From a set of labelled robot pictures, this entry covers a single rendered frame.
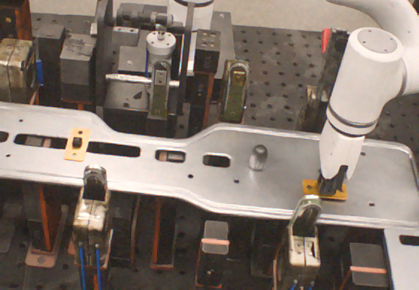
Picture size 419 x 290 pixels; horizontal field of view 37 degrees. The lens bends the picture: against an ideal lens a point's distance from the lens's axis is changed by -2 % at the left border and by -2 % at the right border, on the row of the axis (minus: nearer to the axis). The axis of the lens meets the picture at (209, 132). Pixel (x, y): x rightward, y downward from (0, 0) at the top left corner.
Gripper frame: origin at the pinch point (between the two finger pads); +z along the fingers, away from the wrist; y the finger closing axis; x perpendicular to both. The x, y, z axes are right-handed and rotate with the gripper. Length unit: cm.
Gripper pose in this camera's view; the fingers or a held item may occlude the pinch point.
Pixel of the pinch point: (328, 180)
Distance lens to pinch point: 116.1
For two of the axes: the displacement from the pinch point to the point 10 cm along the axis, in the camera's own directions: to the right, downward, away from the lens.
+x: 9.9, 1.1, 0.4
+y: -0.5, 7.0, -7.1
